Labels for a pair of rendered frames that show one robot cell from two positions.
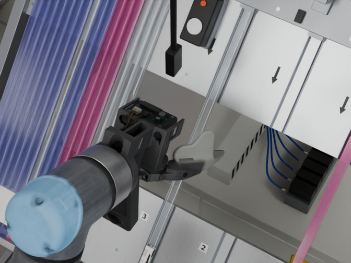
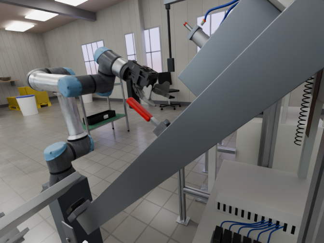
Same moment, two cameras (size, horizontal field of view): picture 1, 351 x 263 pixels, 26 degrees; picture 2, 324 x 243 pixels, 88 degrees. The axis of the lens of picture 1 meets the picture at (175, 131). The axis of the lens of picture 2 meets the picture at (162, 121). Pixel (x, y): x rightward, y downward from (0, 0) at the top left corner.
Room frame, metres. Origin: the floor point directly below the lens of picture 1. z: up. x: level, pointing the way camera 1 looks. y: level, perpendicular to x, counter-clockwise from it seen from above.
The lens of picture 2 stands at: (0.60, -0.60, 1.15)
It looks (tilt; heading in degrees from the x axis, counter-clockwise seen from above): 18 degrees down; 90
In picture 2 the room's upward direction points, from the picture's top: 4 degrees counter-clockwise
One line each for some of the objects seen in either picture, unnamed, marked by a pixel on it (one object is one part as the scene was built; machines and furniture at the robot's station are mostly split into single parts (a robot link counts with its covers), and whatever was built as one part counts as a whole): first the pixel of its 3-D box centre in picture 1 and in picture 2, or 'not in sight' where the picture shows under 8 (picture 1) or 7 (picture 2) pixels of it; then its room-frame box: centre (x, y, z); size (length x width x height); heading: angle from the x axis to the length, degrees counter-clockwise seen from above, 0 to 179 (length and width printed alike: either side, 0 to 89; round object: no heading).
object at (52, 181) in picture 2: not in sight; (62, 173); (-0.01, 0.26, 0.60); 0.15 x 0.15 x 0.10
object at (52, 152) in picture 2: not in sight; (59, 155); (0.00, 0.26, 0.72); 0.13 x 0.12 x 0.14; 54
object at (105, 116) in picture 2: not in sight; (100, 116); (-0.48, 2.27, 0.41); 0.57 x 0.17 x 0.11; 59
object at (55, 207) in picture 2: not in sight; (75, 216); (-0.01, 0.26, 0.28); 0.18 x 0.18 x 0.55; 55
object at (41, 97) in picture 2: not in sight; (27, 97); (-4.76, 6.28, 0.41); 1.41 x 1.04 x 0.83; 146
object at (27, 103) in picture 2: not in sight; (28, 104); (-3.79, 4.96, 0.31); 0.52 x 0.51 x 0.62; 144
